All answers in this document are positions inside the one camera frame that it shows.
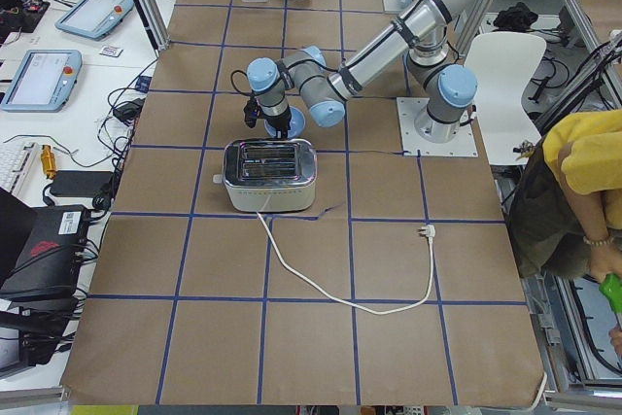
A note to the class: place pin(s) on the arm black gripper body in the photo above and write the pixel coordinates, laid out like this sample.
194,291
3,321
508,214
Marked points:
277,122

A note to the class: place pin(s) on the black power adapter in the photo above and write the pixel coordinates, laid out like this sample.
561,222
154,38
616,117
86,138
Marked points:
77,183

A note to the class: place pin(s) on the blue bowl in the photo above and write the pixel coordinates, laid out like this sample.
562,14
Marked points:
297,124

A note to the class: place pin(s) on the teach pendant tablet near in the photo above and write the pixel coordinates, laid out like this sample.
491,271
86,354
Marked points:
43,82

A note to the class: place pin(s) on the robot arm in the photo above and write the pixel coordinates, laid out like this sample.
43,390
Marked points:
417,34

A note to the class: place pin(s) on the cream toaster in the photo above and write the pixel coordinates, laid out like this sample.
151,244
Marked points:
269,175

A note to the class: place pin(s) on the teach pendant tablet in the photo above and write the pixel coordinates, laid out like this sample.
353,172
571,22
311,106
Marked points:
94,19
43,82

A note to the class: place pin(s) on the white keyboard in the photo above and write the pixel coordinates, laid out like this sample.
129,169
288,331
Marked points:
17,158

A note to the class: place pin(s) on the teach pendant tablet far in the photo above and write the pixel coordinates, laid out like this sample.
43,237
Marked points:
94,19

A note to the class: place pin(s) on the person in yellow shirt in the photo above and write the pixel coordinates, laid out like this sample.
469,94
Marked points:
565,216

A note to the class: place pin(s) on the black computer box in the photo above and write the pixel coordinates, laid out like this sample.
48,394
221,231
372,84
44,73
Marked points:
40,249

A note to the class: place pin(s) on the white chair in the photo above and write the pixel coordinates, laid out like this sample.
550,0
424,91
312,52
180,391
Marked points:
504,63

